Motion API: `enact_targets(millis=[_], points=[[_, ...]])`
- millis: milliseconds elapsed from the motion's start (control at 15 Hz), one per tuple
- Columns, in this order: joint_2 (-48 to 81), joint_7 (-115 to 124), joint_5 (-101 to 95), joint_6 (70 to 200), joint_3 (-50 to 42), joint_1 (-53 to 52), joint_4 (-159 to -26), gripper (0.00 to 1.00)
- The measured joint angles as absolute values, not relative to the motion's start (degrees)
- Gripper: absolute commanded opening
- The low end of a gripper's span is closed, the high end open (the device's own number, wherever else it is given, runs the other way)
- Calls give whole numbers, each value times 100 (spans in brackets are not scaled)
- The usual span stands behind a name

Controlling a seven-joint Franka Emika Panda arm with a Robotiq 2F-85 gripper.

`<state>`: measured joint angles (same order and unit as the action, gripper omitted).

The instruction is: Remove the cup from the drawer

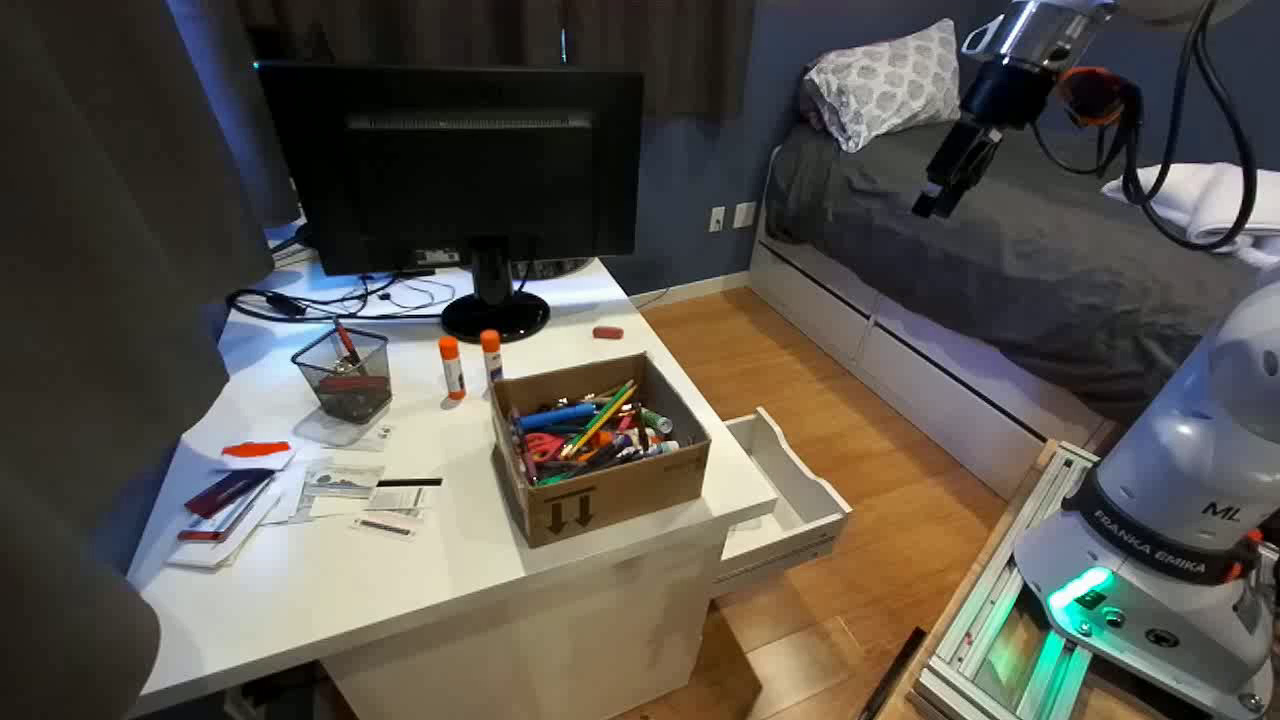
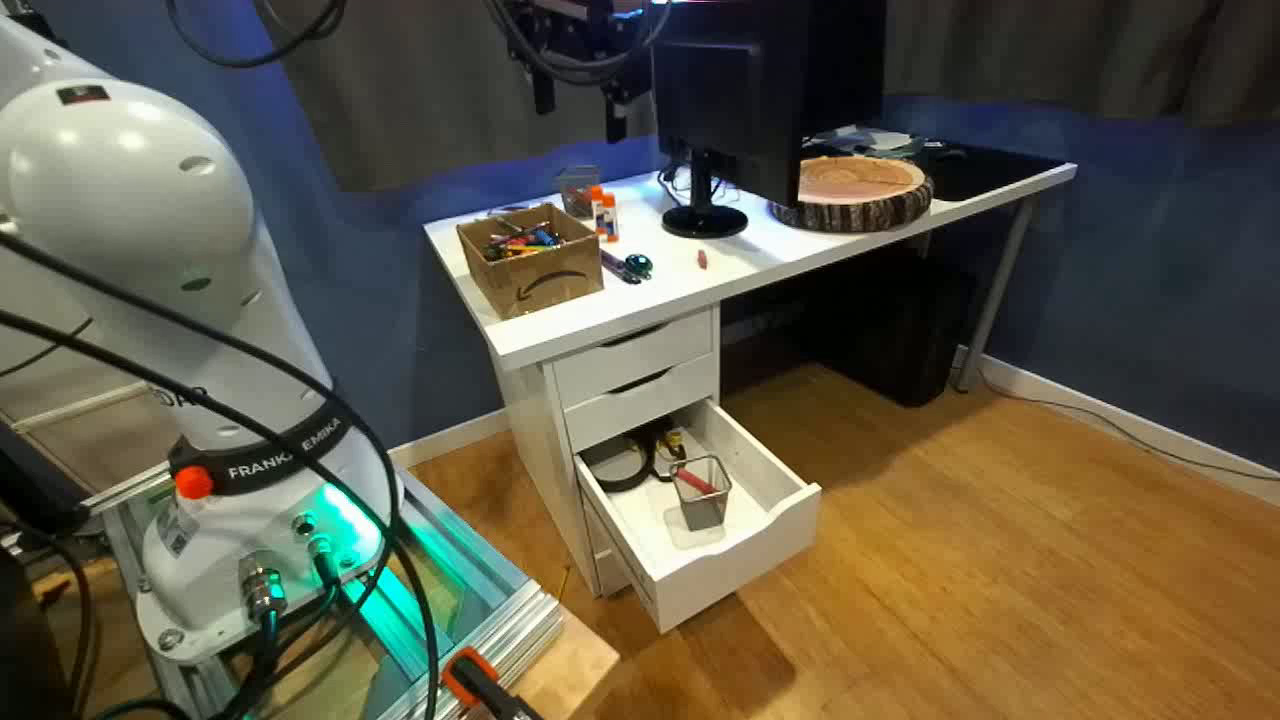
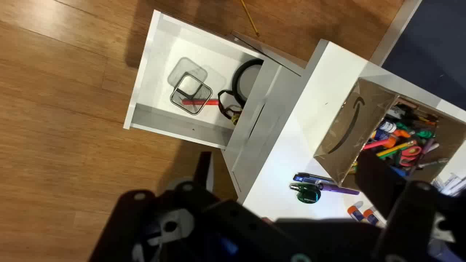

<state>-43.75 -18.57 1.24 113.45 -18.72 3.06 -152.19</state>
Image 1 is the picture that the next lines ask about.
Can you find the black computer monitor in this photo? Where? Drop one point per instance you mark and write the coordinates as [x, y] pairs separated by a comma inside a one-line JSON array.
[[407, 165]]

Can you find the cardboard box of pens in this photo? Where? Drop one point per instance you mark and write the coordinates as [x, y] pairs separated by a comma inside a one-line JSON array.
[[593, 444]]

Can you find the grey patterned pillow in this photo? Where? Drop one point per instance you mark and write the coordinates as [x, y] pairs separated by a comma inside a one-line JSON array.
[[886, 84]]

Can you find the white open drawer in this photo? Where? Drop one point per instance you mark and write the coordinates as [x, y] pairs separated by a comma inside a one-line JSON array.
[[801, 525]]

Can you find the grey bed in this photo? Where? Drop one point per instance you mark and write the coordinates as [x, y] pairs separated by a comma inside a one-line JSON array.
[[1038, 309]]

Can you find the small red eraser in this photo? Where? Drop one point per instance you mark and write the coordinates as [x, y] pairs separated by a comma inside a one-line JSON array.
[[606, 335]]

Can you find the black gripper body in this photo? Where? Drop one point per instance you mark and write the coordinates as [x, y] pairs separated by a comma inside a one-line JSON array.
[[1021, 52]]

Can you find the white desk drawer cabinet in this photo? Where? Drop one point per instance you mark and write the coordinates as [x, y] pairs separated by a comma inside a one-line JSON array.
[[606, 624]]

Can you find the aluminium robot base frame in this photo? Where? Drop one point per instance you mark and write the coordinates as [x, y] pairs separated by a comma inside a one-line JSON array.
[[993, 654]]

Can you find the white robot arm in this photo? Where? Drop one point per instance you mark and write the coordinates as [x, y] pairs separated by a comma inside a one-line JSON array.
[[1151, 561]]

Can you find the black mesh pen holder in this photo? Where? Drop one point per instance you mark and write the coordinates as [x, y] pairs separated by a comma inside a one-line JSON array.
[[346, 372]]

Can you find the orange cap glue stick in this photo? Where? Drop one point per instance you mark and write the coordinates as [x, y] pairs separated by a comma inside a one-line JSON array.
[[495, 352], [453, 369]]

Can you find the white paper cards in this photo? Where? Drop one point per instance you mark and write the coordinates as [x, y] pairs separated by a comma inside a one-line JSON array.
[[365, 495]]

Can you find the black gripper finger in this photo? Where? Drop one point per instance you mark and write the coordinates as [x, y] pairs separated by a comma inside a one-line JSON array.
[[924, 202], [963, 160]]

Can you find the orange marker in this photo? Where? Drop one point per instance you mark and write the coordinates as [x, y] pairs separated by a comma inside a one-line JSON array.
[[258, 449]]

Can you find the red notebook stack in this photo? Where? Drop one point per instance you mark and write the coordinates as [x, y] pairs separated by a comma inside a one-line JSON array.
[[226, 516]]

